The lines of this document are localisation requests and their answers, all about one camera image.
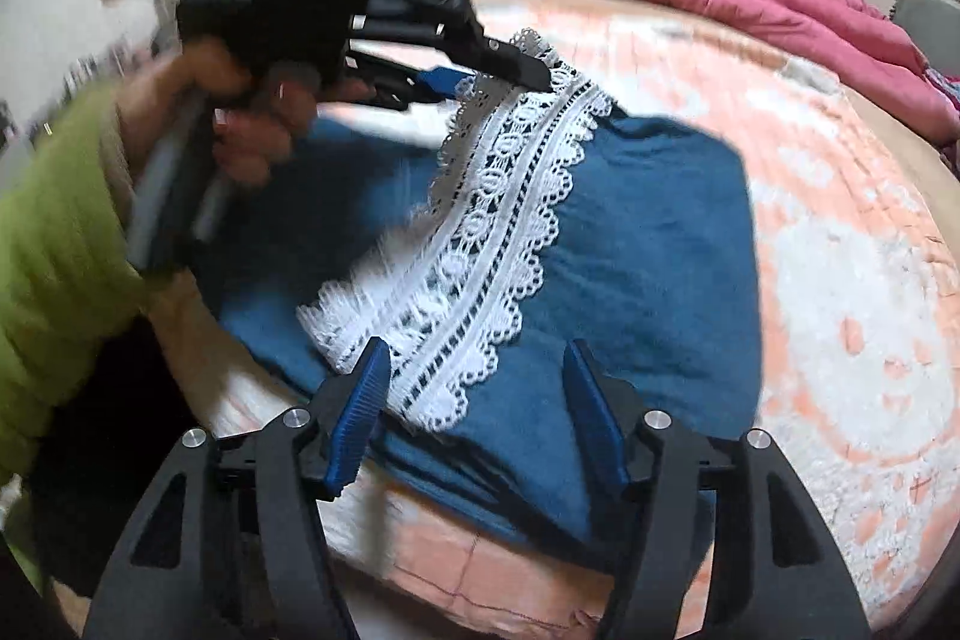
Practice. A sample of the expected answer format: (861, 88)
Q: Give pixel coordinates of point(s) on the grey quilted headboard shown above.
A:
(930, 18)

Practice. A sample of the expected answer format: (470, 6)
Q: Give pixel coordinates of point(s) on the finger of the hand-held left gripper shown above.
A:
(442, 83)
(465, 29)

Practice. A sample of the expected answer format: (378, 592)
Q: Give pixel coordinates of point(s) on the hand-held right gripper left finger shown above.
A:
(360, 415)

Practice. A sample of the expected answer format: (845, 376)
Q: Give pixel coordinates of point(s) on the person's left forearm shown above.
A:
(60, 250)

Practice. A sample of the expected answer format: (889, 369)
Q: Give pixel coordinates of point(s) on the blue denim pants lace trim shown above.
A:
(645, 235)

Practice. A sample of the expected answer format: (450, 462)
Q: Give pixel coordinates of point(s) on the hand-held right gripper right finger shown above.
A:
(596, 415)

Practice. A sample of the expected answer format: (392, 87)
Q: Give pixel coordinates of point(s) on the colourful crumpled cloth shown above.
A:
(946, 85)

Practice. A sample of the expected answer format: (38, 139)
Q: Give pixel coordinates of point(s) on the person's left hand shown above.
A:
(255, 145)

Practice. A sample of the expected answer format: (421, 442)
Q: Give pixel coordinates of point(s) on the person's dark clothing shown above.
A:
(97, 460)

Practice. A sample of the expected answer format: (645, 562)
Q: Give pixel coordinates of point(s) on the peach white fleece blanket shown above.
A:
(862, 310)

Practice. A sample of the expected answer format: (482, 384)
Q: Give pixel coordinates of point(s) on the beige bed mattress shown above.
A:
(919, 149)

